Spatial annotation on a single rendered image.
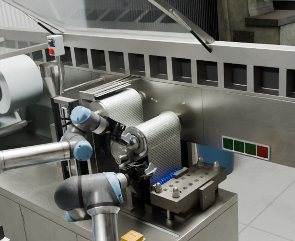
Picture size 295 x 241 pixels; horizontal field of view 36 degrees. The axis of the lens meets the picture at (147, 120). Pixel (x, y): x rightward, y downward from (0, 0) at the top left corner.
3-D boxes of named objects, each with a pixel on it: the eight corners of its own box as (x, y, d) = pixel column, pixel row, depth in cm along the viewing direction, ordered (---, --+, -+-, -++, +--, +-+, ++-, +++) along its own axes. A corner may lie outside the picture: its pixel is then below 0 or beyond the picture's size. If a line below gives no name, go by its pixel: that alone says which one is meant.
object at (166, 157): (150, 185, 219) (147, 150, 213) (180, 167, 235) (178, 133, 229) (151, 185, 219) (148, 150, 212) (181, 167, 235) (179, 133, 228)
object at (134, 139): (140, 147, 210) (130, 152, 215) (143, 146, 211) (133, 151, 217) (132, 133, 210) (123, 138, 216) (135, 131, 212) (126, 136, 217)
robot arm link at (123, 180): (122, 193, 200) (109, 189, 205) (129, 189, 203) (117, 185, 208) (120, 177, 198) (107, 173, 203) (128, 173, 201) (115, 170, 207)
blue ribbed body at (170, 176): (152, 189, 219) (151, 183, 218) (179, 172, 234) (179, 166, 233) (157, 191, 217) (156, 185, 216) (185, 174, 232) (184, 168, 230)
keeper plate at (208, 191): (199, 209, 218) (198, 188, 214) (211, 200, 224) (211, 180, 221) (204, 211, 216) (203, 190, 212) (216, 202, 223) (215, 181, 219)
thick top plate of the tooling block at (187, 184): (150, 203, 215) (149, 191, 213) (200, 170, 242) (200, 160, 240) (177, 213, 204) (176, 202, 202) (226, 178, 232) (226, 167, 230)
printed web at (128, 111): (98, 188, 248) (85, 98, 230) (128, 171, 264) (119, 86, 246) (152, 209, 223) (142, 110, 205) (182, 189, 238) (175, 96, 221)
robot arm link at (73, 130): (61, 150, 183) (76, 127, 183) (54, 141, 193) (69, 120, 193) (77, 159, 187) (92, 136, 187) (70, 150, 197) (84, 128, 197)
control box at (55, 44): (47, 56, 240) (43, 37, 236) (57, 53, 244) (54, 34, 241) (55, 57, 235) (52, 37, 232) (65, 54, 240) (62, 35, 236)
